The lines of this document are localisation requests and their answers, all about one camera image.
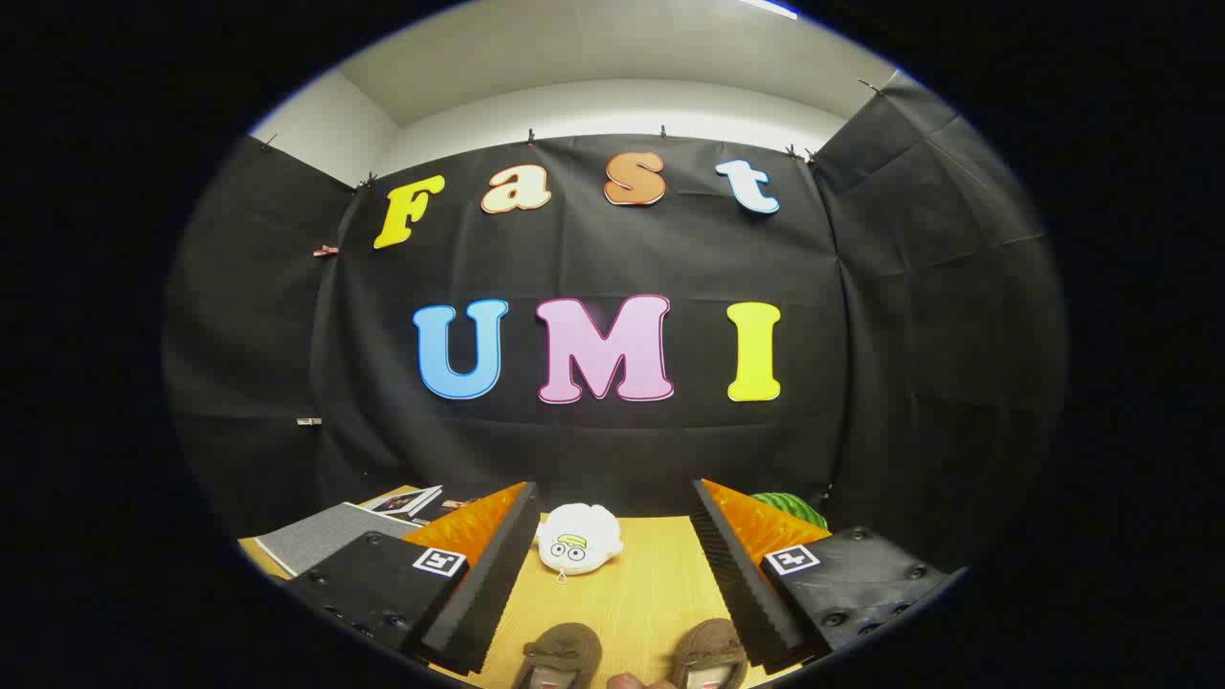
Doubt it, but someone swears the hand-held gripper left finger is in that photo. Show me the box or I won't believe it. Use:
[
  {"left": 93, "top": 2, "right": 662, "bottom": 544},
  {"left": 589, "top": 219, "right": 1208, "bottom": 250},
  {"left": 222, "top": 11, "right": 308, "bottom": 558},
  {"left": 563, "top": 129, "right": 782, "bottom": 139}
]
[{"left": 282, "top": 480, "right": 543, "bottom": 677}]

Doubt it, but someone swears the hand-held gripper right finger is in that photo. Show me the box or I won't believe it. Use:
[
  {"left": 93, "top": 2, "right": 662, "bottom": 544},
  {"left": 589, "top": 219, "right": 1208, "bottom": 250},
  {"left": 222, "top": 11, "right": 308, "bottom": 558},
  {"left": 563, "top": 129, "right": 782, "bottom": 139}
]
[{"left": 690, "top": 478, "right": 960, "bottom": 675}]

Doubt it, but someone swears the brown fuzzy shoe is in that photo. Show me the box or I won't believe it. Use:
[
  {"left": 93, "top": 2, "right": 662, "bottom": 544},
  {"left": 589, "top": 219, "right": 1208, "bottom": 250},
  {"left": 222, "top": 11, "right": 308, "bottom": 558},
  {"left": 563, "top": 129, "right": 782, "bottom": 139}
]
[
  {"left": 517, "top": 622, "right": 604, "bottom": 689},
  {"left": 667, "top": 617, "right": 749, "bottom": 689}
]

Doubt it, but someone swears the grey fabric storage box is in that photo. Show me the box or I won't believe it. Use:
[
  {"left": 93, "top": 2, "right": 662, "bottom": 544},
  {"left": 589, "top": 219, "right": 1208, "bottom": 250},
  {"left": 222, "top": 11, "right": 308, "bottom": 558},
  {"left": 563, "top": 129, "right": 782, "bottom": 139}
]
[{"left": 254, "top": 502, "right": 422, "bottom": 580}]

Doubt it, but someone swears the watermelon slice plush toy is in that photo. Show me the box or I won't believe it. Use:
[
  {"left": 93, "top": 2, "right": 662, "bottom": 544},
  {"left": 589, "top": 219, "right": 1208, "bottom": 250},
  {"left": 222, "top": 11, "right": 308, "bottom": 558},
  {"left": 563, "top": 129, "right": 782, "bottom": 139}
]
[{"left": 751, "top": 492, "right": 831, "bottom": 532}]

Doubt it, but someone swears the white plush toy with face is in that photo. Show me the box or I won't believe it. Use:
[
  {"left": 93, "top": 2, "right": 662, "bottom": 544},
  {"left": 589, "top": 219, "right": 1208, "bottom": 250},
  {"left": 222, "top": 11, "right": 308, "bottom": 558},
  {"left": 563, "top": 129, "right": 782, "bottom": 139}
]
[{"left": 536, "top": 502, "right": 625, "bottom": 585}]

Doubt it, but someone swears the portrait cover book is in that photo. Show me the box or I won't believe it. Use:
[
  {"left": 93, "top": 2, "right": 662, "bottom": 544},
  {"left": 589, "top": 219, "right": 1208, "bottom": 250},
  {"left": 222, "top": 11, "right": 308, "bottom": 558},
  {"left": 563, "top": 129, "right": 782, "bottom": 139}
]
[{"left": 359, "top": 485, "right": 443, "bottom": 520}]

